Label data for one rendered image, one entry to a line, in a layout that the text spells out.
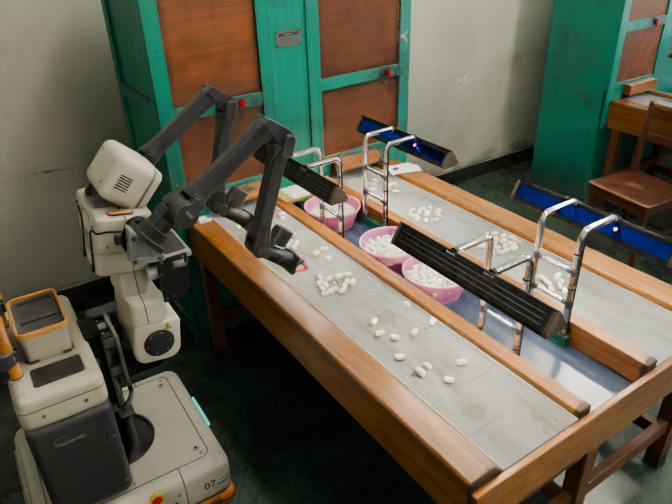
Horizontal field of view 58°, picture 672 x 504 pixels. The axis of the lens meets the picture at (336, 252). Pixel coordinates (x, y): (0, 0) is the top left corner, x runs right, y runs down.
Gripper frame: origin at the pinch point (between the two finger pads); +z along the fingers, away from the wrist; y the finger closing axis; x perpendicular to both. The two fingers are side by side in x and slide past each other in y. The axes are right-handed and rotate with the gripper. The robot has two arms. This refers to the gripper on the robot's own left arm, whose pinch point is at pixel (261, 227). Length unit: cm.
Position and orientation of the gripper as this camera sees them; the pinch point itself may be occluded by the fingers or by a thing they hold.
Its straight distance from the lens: 251.4
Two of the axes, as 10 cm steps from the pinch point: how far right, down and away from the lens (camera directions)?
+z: 6.5, 3.4, 6.8
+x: -5.1, 8.6, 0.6
